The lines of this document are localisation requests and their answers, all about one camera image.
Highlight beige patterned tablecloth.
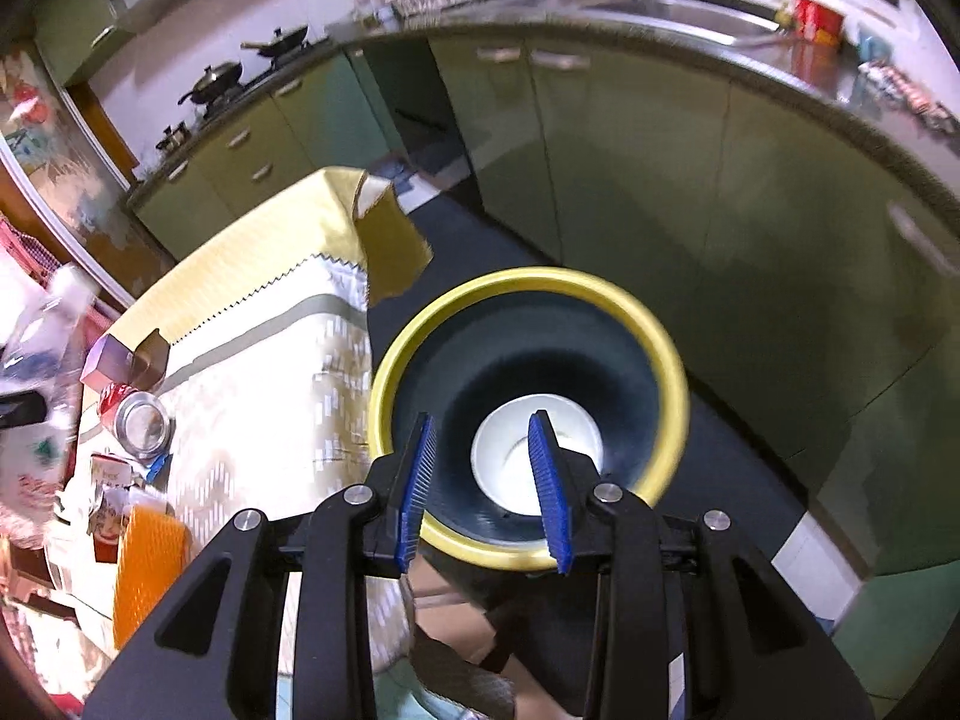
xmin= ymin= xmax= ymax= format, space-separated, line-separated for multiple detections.
xmin=45 ymin=165 xmax=436 ymax=720

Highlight red drink can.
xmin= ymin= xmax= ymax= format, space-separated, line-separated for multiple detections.
xmin=100 ymin=382 xmax=175 ymax=460

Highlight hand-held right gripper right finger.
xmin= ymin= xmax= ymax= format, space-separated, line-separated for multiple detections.
xmin=527 ymin=411 xmax=875 ymax=720

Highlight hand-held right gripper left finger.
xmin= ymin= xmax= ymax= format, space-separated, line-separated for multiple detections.
xmin=82 ymin=414 xmax=437 ymax=720

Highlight green wall cabinet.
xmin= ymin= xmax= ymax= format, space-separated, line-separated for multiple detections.
xmin=32 ymin=0 xmax=125 ymax=85

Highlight wok with lid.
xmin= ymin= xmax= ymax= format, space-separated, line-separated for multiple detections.
xmin=178 ymin=61 xmax=246 ymax=107

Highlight green base cabinets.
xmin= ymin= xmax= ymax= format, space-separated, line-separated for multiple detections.
xmin=131 ymin=37 xmax=960 ymax=578

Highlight red checked apron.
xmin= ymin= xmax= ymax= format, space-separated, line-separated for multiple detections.
xmin=0 ymin=211 xmax=62 ymax=280

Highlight frosted glass sliding door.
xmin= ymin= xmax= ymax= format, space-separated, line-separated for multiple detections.
xmin=0 ymin=41 xmax=177 ymax=305

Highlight clear plastic bottle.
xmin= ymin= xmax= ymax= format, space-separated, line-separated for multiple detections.
xmin=4 ymin=262 xmax=102 ymax=398

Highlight white paper cup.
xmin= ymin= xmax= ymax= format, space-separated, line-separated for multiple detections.
xmin=471 ymin=392 xmax=605 ymax=517

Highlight patterned cloth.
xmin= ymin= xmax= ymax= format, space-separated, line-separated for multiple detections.
xmin=857 ymin=58 xmax=960 ymax=137

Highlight red and white carton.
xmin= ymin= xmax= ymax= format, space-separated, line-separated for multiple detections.
xmin=88 ymin=453 xmax=155 ymax=565

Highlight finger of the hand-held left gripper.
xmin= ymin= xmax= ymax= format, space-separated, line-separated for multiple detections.
xmin=0 ymin=390 xmax=47 ymax=430

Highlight white printed plastic bag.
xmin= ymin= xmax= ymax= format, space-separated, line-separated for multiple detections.
xmin=0 ymin=420 xmax=80 ymax=545

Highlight orange waffle-textured packet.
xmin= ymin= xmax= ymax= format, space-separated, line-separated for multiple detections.
xmin=112 ymin=502 xmax=190 ymax=651

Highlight black frying pan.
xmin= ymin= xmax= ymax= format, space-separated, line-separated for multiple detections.
xmin=240 ymin=25 xmax=311 ymax=62

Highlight yellow-rimmed black trash bin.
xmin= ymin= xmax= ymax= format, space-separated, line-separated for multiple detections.
xmin=367 ymin=266 xmax=691 ymax=571

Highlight steel sink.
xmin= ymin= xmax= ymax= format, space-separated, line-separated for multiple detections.
xmin=591 ymin=0 xmax=785 ymax=47

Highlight red instant noodle bowl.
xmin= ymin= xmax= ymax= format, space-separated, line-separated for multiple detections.
xmin=790 ymin=0 xmax=847 ymax=44

